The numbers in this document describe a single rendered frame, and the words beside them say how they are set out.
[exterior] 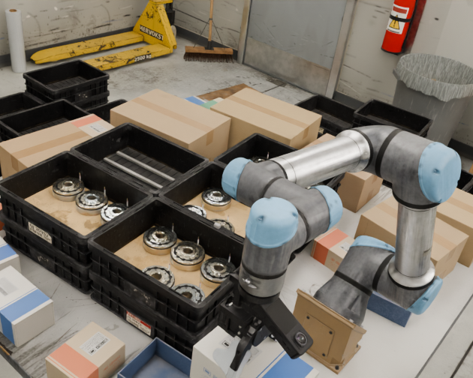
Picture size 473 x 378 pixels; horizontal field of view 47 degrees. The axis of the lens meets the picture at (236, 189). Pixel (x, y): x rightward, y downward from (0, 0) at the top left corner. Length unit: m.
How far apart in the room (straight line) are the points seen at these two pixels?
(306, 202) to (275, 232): 0.11
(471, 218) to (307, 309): 0.82
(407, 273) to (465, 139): 3.17
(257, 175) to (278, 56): 4.20
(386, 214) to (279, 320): 1.13
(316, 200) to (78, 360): 0.83
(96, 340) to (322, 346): 0.61
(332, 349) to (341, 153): 0.65
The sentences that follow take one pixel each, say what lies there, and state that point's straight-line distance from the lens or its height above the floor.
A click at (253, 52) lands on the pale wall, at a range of 5.30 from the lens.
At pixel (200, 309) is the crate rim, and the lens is 1.40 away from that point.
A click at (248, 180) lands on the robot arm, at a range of 0.96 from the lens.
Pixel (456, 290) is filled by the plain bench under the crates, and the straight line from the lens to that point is 2.06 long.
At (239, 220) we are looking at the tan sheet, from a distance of 1.85.
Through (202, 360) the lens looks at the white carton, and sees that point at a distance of 1.05.
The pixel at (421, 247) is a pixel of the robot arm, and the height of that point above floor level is 1.16.
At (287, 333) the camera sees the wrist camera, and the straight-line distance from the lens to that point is 0.93.
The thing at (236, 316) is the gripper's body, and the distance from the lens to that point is 0.95.
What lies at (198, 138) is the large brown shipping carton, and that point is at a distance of 2.15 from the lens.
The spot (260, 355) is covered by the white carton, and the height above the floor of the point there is 1.14.
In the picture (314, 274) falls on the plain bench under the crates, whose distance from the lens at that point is 1.91.
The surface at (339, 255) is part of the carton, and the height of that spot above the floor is 0.77.
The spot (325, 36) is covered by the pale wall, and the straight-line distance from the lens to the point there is 4.83.
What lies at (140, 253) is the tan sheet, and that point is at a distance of 1.69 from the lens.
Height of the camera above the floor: 1.95
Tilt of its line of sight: 34 degrees down
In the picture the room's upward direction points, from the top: 8 degrees clockwise
